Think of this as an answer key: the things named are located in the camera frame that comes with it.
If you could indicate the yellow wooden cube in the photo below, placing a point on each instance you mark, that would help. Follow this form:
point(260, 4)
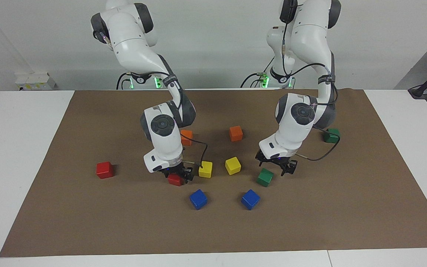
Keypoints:
point(232, 165)
point(205, 169)

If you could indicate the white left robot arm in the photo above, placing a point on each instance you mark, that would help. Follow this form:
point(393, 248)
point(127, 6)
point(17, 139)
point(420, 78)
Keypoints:
point(298, 122)

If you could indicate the orange wooden cube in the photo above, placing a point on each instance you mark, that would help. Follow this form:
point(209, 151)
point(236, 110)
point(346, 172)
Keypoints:
point(187, 138)
point(235, 134)

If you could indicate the white power strip box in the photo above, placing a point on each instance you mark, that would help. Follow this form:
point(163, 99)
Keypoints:
point(35, 81)

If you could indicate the blue wooden cube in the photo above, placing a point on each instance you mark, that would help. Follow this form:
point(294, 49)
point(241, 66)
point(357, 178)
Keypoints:
point(198, 199)
point(250, 199)

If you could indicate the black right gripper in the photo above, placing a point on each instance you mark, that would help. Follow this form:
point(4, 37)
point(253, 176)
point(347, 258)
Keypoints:
point(174, 171)

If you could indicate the brown table mat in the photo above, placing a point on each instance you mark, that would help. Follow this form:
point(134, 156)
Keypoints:
point(124, 222)

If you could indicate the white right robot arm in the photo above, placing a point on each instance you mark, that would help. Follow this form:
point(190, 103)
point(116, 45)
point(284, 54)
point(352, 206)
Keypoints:
point(161, 144)

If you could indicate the red wooden cube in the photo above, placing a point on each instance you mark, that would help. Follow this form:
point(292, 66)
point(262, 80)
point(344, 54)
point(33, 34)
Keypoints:
point(175, 180)
point(105, 170)

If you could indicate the green wooden cube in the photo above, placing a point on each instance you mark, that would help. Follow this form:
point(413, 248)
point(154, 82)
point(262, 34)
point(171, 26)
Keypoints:
point(265, 177)
point(331, 136)

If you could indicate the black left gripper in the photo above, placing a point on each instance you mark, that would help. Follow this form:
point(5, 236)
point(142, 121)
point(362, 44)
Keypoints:
point(277, 158)

